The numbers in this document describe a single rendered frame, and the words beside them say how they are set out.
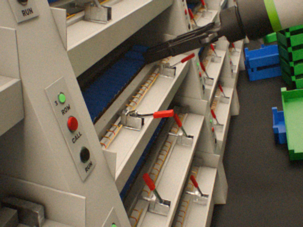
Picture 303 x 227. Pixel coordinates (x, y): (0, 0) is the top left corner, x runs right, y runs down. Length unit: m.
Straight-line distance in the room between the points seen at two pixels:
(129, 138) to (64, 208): 0.21
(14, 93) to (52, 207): 0.15
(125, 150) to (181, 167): 0.31
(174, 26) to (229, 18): 0.28
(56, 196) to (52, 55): 0.16
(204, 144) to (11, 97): 0.86
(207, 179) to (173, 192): 0.36
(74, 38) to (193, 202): 0.68
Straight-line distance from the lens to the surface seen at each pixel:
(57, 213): 0.45
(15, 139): 0.42
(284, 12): 0.77
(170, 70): 0.86
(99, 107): 0.66
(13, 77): 0.38
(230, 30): 0.79
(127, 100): 0.70
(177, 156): 0.90
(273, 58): 2.27
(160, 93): 0.78
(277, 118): 1.71
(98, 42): 0.54
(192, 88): 1.08
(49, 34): 0.43
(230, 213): 1.25
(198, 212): 1.02
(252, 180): 1.38
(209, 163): 1.19
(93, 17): 0.59
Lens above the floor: 0.80
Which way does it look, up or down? 22 degrees down
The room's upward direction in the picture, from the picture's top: 17 degrees counter-clockwise
